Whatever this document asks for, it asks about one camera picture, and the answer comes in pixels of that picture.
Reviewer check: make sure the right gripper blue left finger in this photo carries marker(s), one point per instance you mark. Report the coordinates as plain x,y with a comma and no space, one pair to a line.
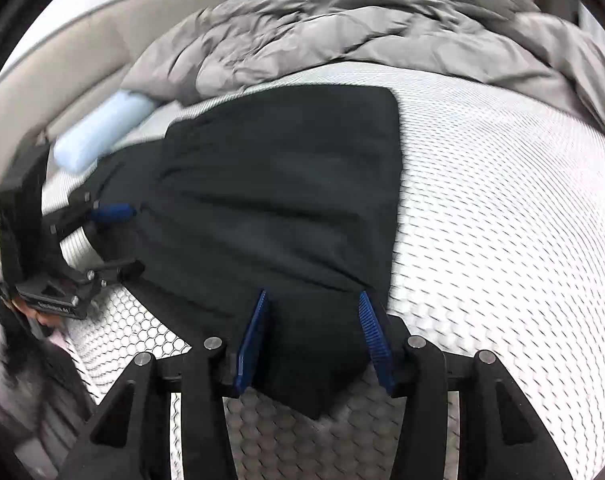
128,436

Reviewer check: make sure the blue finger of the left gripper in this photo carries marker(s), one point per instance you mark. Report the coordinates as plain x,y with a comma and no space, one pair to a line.
111,213
122,270

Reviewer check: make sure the light blue bolster pillow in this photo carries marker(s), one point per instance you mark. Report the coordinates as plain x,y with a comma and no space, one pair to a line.
93,136

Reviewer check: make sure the person's left hand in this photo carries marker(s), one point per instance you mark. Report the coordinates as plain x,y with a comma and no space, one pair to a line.
41,324

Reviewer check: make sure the grey rumpled duvet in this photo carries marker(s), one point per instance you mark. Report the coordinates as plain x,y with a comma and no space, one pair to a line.
509,44

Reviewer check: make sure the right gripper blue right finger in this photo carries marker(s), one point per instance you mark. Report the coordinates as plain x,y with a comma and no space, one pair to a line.
501,436

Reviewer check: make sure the black pants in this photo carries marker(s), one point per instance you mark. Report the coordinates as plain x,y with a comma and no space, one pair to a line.
289,194

